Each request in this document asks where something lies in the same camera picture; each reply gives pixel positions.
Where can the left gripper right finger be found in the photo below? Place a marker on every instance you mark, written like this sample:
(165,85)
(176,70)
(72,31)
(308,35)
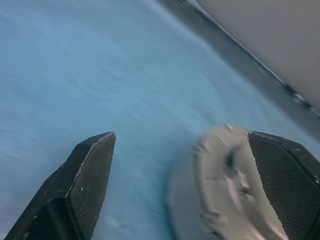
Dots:
(287,185)

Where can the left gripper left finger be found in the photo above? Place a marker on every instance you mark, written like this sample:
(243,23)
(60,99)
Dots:
(85,185)

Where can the silver finned motor rotor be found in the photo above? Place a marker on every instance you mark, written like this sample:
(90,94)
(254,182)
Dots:
(232,190)

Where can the white backdrop sheet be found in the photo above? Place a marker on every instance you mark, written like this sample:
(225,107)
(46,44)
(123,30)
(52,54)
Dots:
(275,37)

